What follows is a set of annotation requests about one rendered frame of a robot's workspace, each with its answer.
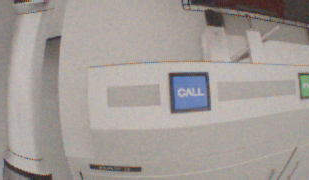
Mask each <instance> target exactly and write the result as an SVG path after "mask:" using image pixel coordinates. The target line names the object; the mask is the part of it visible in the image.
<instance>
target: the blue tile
mask: <svg viewBox="0 0 309 180"><path fill-rule="evenodd" d="M172 85H173V96H174V108H175V110H177V109H193V108H197V107H208V102H207V83H206V76H190V77H181V76H173V77H172Z"/></svg>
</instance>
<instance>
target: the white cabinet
mask: <svg viewBox="0 0 309 180"><path fill-rule="evenodd" d="M67 158H68V162H69V166H70V169H71V171H72V173H73V177H74V180H309V132H306V133H302V134H299V135H295V136H291V137H287V138H283V139H280V140H275V141H273V142H268V143H264V144H261V145H255V146H253V147H248V148H242V149H240V150H234V151H230V152H226V153H219V154H216V155H210V156H202V157H199V158H188V159H184V160H170V161H153V162H124V161H120V162H116V161H107V160H105V161H102V160H94V159H84V158H74V157H69V156H67Z"/></svg>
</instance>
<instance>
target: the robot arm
mask: <svg viewBox="0 0 309 180"><path fill-rule="evenodd" d="M59 1H61V0H14V3H13V6H14V8H15V10H16V17H15V21H14V26H13V30H12V36H11V40H10V46H9V54H8V62H7V71H6V80H5V127H6V141H7V149H6V150H5V151H4V152H3V160H4V163H3V168H1V180H53V178H52V171H51V169H50V167H49V166H48V165H47V163H46V162H45V161H44V159H43V156H42V147H41V137H40V135H41V134H40V113H39V110H40V104H39V101H40V84H41V73H42V64H43V58H44V49H45V44H46V40H47V33H48V30H49V25H50V21H51V18H52V13H53V11H54V7H55V6H56V5H57V4H58V3H59Z"/></svg>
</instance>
